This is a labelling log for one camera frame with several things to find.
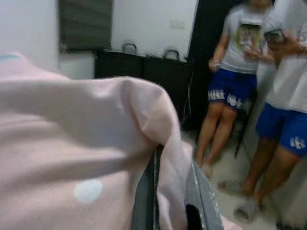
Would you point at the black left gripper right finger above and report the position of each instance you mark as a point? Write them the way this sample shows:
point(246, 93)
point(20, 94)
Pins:
point(204, 206)

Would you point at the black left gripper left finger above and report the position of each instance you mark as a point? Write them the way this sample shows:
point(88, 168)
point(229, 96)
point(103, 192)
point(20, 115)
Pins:
point(144, 210)

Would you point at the pink patterned pillow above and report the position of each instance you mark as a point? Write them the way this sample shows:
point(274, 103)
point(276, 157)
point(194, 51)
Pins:
point(72, 131)

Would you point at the black low cabinet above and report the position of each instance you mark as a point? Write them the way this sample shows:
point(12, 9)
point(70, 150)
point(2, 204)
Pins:
point(144, 76)

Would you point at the person white shirt blue shorts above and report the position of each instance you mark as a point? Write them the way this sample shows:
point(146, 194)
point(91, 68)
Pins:
point(287, 95)
point(237, 55)

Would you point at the black tall door panel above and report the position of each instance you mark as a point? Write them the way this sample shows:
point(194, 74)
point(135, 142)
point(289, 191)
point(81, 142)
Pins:
point(204, 36)

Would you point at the dark window blind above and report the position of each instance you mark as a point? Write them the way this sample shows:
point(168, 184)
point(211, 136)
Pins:
point(85, 24)

